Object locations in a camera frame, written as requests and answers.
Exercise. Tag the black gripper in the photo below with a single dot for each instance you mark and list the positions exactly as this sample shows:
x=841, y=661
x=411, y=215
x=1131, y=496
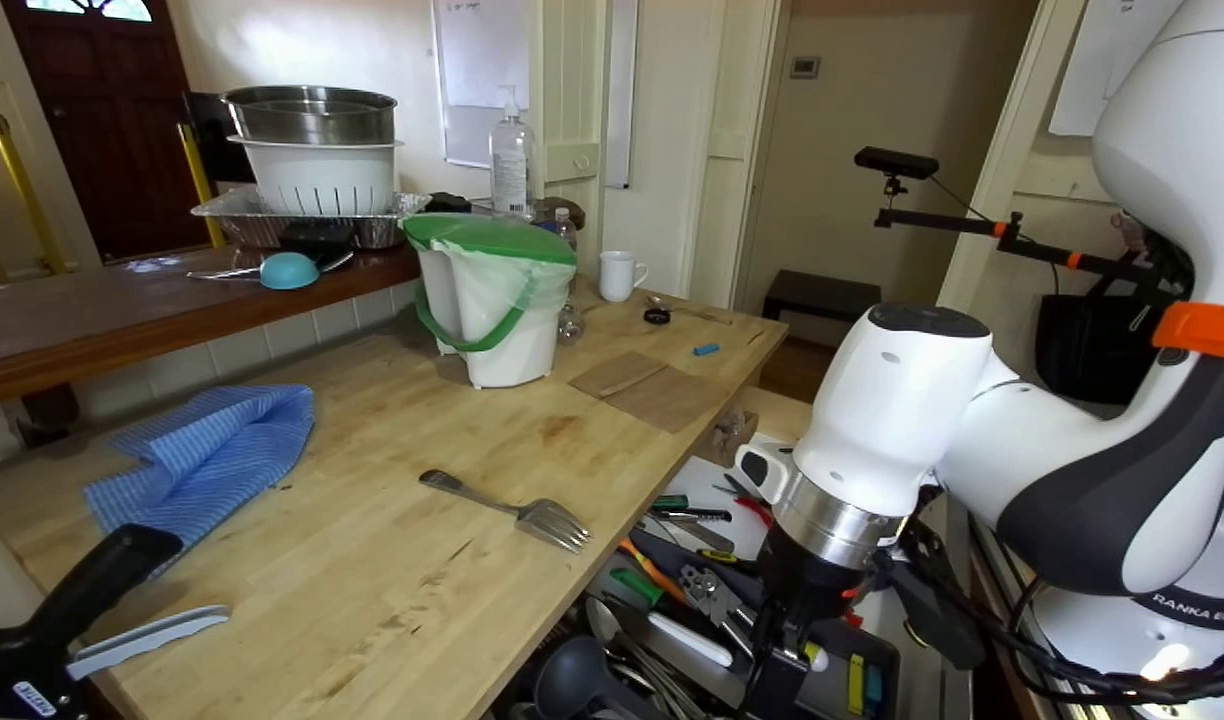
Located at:
x=800, y=603

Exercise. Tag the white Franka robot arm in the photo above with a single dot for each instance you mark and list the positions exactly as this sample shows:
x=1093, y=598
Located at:
x=1145, y=452

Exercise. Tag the open wooden drawer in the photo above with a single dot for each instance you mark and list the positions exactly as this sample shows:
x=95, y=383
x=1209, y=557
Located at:
x=773, y=404

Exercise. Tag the silver fork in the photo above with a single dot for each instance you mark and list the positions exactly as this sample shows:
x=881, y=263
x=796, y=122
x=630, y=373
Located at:
x=554, y=521

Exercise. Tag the brown rectangular mat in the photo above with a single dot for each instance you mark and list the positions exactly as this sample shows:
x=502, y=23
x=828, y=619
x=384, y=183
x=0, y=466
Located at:
x=646, y=388

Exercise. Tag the small blue object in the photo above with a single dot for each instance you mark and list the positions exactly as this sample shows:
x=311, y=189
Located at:
x=707, y=348

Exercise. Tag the black stool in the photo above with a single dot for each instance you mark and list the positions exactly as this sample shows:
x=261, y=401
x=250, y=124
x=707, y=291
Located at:
x=825, y=298

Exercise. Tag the white mug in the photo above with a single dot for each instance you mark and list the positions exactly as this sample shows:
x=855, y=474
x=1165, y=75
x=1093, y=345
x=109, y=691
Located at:
x=619, y=274

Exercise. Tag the black bag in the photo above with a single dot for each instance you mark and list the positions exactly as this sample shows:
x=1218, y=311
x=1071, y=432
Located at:
x=1086, y=355

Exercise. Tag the white bucket green rim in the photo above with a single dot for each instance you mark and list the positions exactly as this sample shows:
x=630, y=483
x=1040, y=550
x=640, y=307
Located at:
x=505, y=321

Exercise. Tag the clear plastic bottle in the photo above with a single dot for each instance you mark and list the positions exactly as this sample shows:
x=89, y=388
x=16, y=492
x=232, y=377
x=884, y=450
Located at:
x=509, y=164

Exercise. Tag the teal bowl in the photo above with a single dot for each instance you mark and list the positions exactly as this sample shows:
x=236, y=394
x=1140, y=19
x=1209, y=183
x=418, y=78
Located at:
x=291, y=270

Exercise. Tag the white board panel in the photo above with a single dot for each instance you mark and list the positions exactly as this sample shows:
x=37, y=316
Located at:
x=1105, y=66

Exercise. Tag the blue cloth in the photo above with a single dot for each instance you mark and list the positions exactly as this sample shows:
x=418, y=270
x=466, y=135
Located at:
x=199, y=452

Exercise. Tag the steel cooking pot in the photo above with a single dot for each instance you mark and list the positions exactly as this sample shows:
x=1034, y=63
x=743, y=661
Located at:
x=312, y=115

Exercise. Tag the yellow pole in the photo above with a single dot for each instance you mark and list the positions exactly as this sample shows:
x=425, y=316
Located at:
x=199, y=183

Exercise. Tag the dark brown wooden counter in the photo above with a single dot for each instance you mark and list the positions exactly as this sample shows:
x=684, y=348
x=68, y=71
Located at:
x=106, y=313

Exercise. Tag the dark brown door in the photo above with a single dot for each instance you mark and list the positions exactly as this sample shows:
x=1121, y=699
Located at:
x=106, y=135

